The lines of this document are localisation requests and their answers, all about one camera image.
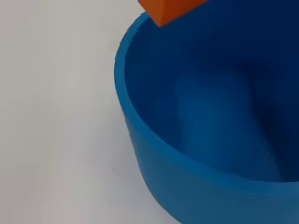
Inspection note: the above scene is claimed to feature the orange cube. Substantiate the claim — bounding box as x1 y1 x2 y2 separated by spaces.
137 0 210 29

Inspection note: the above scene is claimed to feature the blue round tub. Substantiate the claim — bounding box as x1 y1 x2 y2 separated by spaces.
113 0 299 224

